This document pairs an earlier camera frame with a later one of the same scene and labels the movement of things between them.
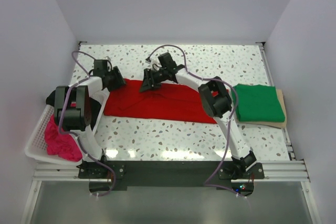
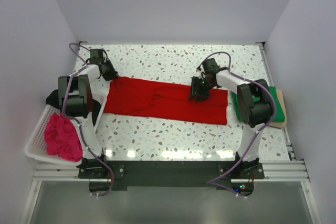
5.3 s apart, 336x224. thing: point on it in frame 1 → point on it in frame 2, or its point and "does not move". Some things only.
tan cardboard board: [280, 125] does not move
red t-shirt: [167, 101] does not move
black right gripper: [149, 83] → [195, 90]
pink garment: [61, 144] does not move
